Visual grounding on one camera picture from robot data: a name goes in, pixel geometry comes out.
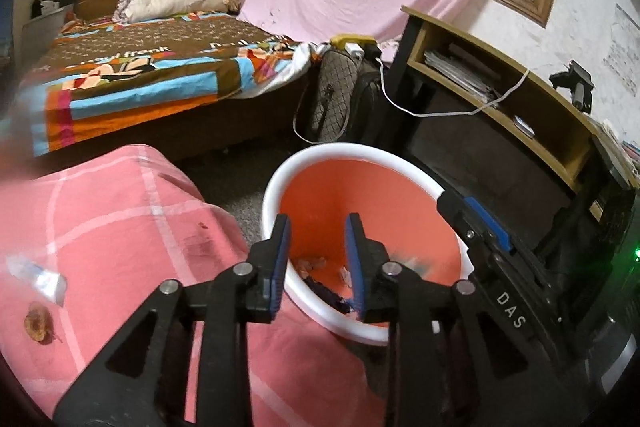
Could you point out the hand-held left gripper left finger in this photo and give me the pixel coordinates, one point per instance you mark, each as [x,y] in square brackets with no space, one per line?
[280,267]

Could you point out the silver foil wrapper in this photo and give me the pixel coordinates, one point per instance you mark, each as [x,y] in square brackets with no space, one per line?
[40,279]

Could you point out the orange bin with white rim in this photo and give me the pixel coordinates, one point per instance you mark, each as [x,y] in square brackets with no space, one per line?
[360,187]

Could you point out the white charger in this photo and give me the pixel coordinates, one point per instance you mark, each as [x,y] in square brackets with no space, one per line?
[355,49]

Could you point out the blue fabric wardrobe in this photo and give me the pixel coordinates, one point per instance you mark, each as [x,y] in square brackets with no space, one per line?
[6,7]

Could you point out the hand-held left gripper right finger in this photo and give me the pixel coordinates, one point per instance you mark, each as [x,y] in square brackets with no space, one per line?
[355,267]

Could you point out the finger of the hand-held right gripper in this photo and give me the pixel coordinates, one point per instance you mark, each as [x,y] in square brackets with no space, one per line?
[510,307]
[487,224]

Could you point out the pink checkered cloth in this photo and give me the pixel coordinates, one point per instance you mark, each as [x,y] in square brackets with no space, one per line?
[125,217]

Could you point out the wooden desk with shelf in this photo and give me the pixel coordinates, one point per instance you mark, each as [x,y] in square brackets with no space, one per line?
[550,107]

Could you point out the yellow box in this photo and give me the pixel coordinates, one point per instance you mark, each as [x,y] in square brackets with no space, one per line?
[357,39]

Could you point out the stack of papers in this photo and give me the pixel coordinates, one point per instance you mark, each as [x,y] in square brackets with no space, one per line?
[460,69]

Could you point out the white cabinet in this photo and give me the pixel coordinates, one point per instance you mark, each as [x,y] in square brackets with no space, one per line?
[45,27]

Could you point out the grey patterned handbag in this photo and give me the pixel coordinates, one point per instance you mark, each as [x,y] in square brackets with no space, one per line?
[330,97]

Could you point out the black backpack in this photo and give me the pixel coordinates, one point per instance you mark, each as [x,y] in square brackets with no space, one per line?
[372,102]

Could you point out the black desk gadget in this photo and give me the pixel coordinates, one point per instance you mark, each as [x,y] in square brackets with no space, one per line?
[575,82]

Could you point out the desktop paper pile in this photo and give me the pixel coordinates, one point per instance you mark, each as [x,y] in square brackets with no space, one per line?
[622,152]

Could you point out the white paper scrap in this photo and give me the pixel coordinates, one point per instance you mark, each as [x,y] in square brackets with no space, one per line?
[345,277]

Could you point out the cream pillow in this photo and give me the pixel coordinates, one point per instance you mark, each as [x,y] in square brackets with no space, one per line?
[175,4]

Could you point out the colourful patterned bed blanket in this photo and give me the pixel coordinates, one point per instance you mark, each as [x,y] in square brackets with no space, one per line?
[150,72]

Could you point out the small flat case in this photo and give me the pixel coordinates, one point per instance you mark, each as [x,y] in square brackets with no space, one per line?
[523,126]

